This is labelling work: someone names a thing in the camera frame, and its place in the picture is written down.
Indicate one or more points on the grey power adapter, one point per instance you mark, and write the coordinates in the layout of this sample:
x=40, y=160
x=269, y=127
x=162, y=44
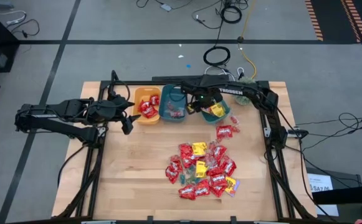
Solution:
x=166, y=7

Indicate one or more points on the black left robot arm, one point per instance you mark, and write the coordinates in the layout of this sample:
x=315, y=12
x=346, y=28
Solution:
x=59, y=126

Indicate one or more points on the sea green plastic bin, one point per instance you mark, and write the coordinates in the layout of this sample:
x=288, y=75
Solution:
x=210, y=119

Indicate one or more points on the clear teal fish candy pack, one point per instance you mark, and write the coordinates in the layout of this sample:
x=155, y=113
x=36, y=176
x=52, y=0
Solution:
x=183, y=178
x=190, y=169
x=193, y=180

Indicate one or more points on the blue floor sticker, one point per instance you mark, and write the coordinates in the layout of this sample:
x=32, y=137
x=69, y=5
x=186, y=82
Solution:
x=188, y=66

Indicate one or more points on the clear red fish candy pack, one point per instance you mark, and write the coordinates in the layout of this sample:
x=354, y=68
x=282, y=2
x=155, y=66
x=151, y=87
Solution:
x=170, y=106
x=212, y=160
x=234, y=119
x=236, y=129

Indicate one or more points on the silver frame bracket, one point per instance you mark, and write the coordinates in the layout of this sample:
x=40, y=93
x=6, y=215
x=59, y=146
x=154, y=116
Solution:
x=98, y=222

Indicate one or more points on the silver arm base bracket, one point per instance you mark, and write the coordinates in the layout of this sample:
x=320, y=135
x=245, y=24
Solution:
x=102, y=132
x=268, y=132

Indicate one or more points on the long black bar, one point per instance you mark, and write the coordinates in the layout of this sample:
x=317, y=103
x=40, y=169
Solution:
x=174, y=78

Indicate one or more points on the black table edge clamp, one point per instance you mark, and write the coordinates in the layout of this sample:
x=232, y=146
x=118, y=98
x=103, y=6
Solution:
x=233, y=219
x=149, y=219

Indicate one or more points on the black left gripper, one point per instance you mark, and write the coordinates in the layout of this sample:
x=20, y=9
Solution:
x=106, y=110

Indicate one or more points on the white paper sign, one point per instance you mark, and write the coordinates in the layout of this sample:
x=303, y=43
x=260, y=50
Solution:
x=319, y=182

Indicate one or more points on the dark teal plastic bin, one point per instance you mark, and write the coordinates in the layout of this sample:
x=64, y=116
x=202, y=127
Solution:
x=163, y=109

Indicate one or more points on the red round object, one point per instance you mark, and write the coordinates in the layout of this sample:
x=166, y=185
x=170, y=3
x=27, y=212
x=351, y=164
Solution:
x=360, y=222

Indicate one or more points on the green spiky artificial plant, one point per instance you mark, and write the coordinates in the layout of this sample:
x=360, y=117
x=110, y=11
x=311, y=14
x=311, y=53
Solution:
x=244, y=101

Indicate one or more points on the black beam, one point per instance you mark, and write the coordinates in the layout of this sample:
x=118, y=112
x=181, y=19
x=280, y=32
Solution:
x=349, y=194

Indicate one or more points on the black box with sign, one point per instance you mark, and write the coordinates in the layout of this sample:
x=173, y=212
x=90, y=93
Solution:
x=349, y=180

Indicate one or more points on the black aluminium table frame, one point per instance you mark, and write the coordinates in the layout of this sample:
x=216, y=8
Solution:
x=143, y=82

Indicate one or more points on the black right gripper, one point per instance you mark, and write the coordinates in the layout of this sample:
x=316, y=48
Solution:
x=205, y=93

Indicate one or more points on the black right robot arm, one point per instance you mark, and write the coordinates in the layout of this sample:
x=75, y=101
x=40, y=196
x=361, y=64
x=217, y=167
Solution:
x=246, y=92

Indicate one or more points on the yellow plastic bin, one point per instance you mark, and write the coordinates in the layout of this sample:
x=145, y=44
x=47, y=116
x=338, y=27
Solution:
x=148, y=91

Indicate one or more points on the red Skittles candy pack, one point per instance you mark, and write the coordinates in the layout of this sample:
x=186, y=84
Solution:
x=213, y=171
x=229, y=167
x=143, y=107
x=177, y=165
x=218, y=152
x=154, y=100
x=218, y=180
x=151, y=112
x=171, y=175
x=187, y=192
x=202, y=188
x=184, y=150
x=224, y=132
x=217, y=190
x=189, y=161

